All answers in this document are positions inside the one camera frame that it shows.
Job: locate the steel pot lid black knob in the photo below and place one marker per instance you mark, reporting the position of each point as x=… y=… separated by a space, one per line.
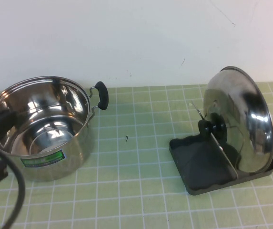
x=234 y=107

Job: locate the small dark debris speck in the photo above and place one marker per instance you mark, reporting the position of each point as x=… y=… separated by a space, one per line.
x=126 y=138

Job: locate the stainless steel cooking pot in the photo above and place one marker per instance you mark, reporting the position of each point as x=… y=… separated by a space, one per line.
x=55 y=164

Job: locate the green checked tablecloth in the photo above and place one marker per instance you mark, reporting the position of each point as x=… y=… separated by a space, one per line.
x=138 y=195

